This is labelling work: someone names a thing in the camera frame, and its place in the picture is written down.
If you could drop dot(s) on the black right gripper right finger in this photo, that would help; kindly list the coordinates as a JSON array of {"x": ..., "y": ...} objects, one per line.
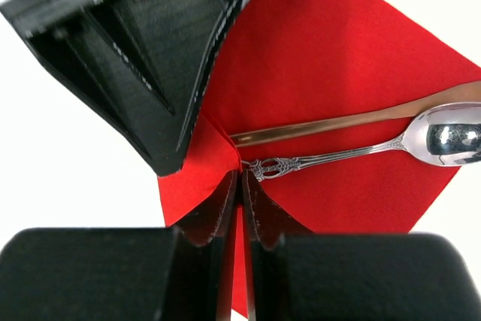
[{"x": 296, "y": 274}]

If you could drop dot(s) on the silver ornate spoon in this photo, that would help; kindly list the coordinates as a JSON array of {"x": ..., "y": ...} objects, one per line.
[{"x": 446, "y": 135}]

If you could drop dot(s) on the red paper napkin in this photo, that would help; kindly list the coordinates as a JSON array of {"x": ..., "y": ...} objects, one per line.
[{"x": 295, "y": 61}]

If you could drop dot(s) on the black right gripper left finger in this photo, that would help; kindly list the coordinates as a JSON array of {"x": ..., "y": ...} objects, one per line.
[{"x": 181, "y": 272}]

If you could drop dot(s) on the copper knife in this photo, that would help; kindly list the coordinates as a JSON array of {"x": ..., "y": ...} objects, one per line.
[{"x": 466, "y": 92}]

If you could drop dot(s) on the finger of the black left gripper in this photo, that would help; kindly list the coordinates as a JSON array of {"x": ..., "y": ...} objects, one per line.
[{"x": 142, "y": 65}]

